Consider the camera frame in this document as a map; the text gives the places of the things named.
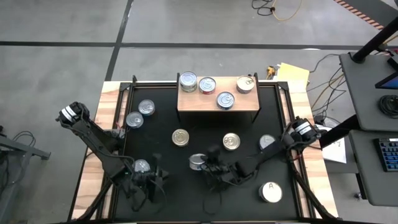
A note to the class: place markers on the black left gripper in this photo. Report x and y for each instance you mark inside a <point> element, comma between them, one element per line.
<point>144,186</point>

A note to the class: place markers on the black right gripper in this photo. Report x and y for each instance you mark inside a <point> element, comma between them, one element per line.
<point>219,177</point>

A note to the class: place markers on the tuna can with silver lid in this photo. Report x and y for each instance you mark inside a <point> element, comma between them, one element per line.
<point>141,165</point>

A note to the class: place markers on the green Bumble Bee tuna can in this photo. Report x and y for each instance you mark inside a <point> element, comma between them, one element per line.
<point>188,79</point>
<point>196,161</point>
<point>188,91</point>

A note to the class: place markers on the dark blue barcode can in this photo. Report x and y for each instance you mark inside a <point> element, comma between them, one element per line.
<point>225,99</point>

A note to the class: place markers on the red label tuna can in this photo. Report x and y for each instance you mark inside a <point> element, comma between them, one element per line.
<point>207,84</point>

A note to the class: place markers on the Wild Planet blue can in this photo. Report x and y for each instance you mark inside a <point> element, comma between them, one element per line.
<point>245,83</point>

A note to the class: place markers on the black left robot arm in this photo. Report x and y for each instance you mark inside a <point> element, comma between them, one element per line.
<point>93,138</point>

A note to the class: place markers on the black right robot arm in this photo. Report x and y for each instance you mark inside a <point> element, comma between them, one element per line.
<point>248,168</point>

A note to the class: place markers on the gold lid red blue can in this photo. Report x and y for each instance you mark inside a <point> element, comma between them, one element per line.
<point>180,137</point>
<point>231,141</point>

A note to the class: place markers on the teal label fish can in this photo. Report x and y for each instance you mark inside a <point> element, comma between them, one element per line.
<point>146,107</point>
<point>134,119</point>

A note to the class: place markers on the dark blue fish can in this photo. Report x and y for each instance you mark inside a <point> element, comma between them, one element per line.
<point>265,140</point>

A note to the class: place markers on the yellow power plug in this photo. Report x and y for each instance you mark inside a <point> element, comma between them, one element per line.
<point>270,71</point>

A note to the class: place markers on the yellow paper pad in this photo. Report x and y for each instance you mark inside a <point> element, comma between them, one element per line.
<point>293,73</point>

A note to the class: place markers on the white paper sheet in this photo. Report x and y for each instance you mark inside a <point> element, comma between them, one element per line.
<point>337,152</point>

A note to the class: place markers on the black diagonal support pole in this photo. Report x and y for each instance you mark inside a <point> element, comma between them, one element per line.
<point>342,130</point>

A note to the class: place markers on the grey metal stand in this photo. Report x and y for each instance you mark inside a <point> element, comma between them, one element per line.
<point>28,150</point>

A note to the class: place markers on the grey desk with monitor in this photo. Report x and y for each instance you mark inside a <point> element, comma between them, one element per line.
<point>360,93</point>

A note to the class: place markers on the black keyboard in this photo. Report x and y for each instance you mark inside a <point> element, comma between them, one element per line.
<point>388,154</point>

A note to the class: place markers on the black tablet monitor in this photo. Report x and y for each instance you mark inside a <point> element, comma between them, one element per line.
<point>390,82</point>

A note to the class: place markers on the wooden shelf with black frame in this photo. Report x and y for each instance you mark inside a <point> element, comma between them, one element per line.
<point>199,104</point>

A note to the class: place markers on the black camera stand pole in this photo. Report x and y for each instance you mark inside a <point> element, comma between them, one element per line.
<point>373,43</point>

